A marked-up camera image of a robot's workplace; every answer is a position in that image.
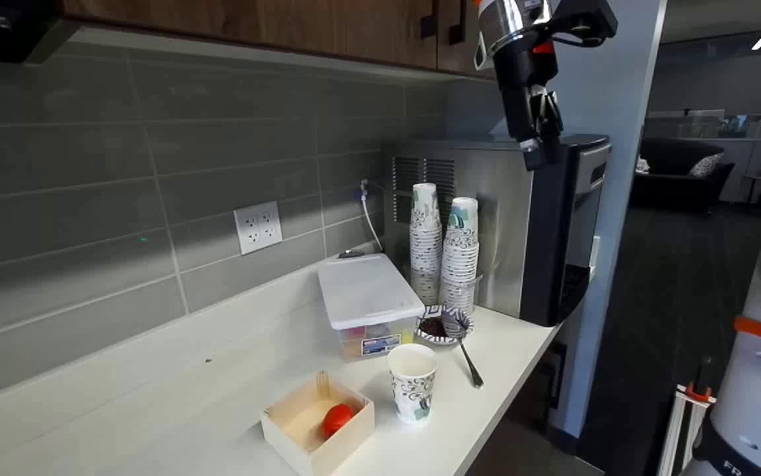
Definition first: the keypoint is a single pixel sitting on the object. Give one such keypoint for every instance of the white wall outlet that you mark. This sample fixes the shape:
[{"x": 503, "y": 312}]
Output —
[{"x": 258, "y": 226}]

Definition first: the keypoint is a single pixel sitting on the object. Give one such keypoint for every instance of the patterned paper bowl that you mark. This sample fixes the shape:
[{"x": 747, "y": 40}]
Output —
[{"x": 437, "y": 328}]

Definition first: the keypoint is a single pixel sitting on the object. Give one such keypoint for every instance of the black open shelf unit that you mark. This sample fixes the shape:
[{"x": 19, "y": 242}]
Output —
[{"x": 1, "y": 28}]

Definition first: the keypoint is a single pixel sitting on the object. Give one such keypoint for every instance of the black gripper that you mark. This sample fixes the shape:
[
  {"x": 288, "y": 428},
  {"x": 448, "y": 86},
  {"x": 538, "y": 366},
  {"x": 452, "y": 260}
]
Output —
[{"x": 522, "y": 75}]

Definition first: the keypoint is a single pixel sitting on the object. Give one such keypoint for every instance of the white and orange stand legs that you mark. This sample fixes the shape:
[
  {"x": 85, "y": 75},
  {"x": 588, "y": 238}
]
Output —
[{"x": 684, "y": 426}]

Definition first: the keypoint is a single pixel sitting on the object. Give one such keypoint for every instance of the black coffee machine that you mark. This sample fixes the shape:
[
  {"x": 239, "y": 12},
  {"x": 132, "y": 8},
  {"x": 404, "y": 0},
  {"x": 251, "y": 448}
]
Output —
[{"x": 555, "y": 229}]

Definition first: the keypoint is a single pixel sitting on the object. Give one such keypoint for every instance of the metal spoon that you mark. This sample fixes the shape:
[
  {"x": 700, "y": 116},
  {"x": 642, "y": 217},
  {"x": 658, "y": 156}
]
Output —
[{"x": 469, "y": 361}]

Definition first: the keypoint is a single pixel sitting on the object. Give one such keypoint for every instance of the dark sofa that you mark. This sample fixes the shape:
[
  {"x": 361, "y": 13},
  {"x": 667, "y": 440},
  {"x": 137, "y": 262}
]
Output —
[{"x": 671, "y": 173}]

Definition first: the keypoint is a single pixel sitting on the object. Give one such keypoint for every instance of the tall stack of paper cups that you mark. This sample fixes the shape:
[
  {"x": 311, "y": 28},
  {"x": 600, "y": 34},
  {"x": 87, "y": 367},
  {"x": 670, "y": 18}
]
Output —
[
  {"x": 423, "y": 246},
  {"x": 460, "y": 255}
]

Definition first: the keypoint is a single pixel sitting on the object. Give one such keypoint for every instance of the white pillow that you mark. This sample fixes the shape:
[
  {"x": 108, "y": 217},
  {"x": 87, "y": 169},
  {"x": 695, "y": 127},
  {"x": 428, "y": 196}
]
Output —
[{"x": 706, "y": 164}]

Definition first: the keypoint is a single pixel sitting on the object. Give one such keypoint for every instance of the clear plastic container white lid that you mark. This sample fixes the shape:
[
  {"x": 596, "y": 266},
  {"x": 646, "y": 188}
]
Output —
[{"x": 367, "y": 292}]

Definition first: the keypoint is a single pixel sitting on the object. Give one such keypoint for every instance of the red ball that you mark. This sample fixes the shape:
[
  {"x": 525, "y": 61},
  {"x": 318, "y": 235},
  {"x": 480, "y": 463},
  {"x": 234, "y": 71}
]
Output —
[{"x": 340, "y": 418}]

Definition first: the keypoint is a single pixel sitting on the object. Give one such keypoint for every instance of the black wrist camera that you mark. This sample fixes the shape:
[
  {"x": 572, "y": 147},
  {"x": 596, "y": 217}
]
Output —
[{"x": 588, "y": 18}]

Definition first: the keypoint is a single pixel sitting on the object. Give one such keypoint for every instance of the patterned paper cup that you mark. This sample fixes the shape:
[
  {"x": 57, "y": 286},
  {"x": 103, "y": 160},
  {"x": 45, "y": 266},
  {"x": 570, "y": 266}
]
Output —
[{"x": 414, "y": 385}]

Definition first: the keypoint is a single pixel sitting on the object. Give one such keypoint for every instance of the shallow wooden box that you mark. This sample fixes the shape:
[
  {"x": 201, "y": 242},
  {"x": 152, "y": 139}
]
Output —
[{"x": 297, "y": 431}]

